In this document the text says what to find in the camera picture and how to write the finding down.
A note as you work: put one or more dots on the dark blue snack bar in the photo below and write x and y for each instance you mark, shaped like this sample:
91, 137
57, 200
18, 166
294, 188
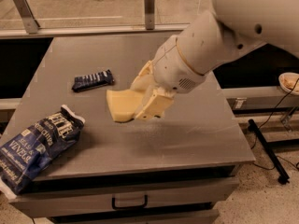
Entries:
92, 81

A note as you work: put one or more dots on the grey top drawer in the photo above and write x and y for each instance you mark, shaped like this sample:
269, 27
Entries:
100, 200

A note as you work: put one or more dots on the grey lower drawer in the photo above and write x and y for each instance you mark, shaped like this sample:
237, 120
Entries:
149, 217

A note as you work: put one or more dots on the black stand leg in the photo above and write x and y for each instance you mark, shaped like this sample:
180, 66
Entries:
283, 176

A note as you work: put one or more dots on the black drawer handle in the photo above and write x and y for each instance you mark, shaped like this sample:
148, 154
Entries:
129, 202

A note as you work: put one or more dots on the blue chip bag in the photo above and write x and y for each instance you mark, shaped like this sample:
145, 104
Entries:
24, 156

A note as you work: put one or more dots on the white round bowl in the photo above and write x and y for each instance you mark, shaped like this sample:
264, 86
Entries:
289, 82

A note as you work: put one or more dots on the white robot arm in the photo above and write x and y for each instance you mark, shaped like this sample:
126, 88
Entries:
228, 31

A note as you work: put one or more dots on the left metal railing bracket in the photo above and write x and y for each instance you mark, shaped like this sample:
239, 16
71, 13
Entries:
30, 24

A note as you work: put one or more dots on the grey drawer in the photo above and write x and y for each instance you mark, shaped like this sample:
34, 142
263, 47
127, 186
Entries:
149, 217
100, 200

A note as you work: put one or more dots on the yellow sponge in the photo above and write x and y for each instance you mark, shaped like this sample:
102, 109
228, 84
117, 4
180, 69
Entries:
123, 104

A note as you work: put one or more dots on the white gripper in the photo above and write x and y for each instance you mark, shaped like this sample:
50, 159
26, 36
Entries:
172, 66

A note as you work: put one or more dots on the middle metal railing bracket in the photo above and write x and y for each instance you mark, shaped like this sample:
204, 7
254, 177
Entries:
149, 10

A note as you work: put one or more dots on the metal railing bracket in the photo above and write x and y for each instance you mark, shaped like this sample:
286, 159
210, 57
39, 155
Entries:
149, 10
30, 24

